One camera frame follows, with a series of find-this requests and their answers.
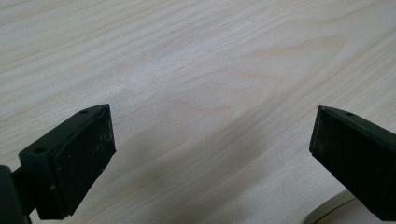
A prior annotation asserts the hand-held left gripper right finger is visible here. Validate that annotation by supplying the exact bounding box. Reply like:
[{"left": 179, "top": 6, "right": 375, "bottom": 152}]
[{"left": 308, "top": 105, "right": 396, "bottom": 222}]

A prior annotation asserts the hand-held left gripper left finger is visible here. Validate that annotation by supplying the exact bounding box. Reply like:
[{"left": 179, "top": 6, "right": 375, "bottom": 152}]
[{"left": 18, "top": 104, "right": 117, "bottom": 221}]

